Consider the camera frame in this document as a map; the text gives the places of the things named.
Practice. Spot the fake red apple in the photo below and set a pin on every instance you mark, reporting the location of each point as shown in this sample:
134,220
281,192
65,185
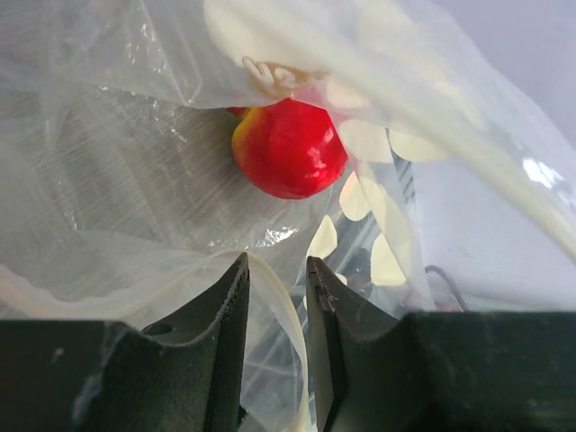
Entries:
289,149

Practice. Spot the clear polka dot zip bag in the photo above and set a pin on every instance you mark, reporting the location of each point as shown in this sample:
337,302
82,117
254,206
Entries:
119,199

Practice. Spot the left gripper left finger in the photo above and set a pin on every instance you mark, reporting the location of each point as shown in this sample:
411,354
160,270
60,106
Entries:
181,373

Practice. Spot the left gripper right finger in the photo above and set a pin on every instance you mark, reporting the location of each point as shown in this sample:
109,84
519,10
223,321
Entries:
436,371

